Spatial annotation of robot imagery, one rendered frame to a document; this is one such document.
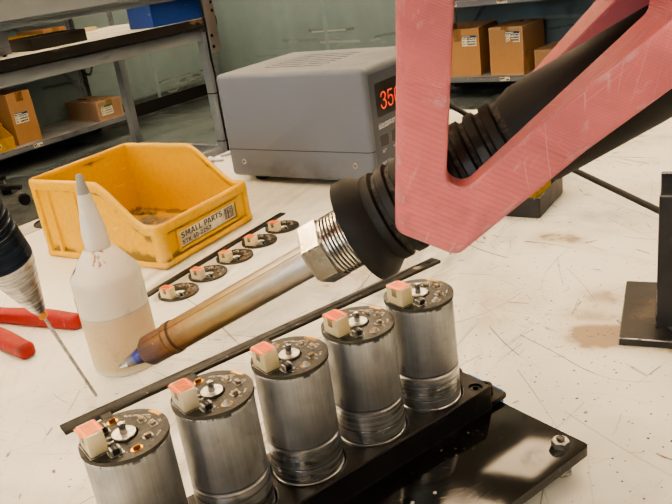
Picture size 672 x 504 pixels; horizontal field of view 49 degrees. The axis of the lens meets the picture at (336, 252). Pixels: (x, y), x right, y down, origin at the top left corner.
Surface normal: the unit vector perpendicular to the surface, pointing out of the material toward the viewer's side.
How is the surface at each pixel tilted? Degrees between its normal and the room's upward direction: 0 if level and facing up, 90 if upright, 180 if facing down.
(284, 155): 90
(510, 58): 86
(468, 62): 90
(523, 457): 0
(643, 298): 0
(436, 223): 99
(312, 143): 90
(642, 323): 0
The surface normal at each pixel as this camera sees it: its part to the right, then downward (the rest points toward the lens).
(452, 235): -0.18, 0.53
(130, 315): 0.69, 0.18
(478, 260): -0.13, -0.92
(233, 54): -0.55, 0.37
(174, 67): 0.82, 0.11
